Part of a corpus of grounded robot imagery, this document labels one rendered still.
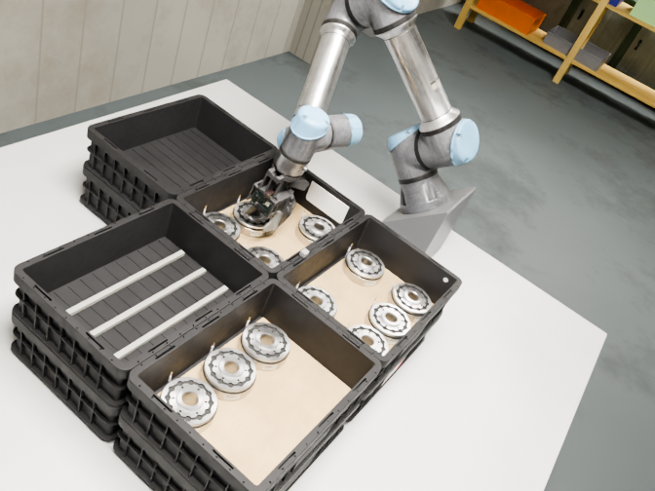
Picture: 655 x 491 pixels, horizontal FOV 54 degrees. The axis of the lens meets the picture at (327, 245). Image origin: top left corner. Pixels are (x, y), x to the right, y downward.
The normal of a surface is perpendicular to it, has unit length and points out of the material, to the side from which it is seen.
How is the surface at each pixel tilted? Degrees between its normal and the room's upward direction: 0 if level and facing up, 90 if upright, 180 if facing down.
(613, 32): 90
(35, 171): 0
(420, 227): 90
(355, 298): 0
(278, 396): 0
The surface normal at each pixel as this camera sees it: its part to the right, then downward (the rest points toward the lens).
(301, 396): 0.33, -0.73
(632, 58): -0.53, 0.39
